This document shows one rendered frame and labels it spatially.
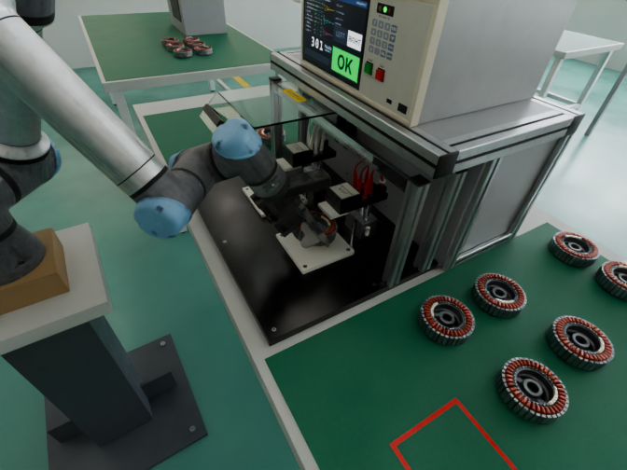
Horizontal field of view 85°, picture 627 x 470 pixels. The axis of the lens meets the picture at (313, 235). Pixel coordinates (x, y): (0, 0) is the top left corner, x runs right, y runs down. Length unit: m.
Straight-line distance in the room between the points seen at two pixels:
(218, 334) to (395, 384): 1.09
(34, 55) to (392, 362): 0.74
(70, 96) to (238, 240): 0.51
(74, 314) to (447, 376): 0.79
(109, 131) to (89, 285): 0.47
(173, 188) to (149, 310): 1.31
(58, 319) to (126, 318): 0.95
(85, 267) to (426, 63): 0.87
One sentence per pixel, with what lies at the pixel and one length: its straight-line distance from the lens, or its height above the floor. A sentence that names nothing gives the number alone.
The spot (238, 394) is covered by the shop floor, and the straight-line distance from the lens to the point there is 1.53.
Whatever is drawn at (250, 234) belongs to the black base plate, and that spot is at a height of 0.77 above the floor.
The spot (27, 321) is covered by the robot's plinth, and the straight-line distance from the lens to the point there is 0.96.
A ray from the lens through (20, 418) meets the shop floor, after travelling 1.79.
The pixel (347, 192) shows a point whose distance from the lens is 0.84.
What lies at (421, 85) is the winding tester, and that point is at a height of 1.19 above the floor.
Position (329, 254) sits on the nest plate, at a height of 0.78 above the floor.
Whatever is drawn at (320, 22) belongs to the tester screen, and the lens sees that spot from 0.94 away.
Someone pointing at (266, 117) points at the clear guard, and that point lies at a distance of 0.83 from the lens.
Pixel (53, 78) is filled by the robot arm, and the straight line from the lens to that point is 0.59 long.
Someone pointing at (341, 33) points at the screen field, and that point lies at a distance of 0.86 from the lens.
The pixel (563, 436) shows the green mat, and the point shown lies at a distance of 0.82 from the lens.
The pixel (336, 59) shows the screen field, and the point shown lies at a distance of 0.89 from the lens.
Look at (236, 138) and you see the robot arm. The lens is 0.61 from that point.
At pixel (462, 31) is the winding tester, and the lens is 0.72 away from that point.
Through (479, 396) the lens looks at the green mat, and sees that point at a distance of 0.78.
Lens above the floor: 1.39
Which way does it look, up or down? 42 degrees down
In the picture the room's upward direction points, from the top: 3 degrees clockwise
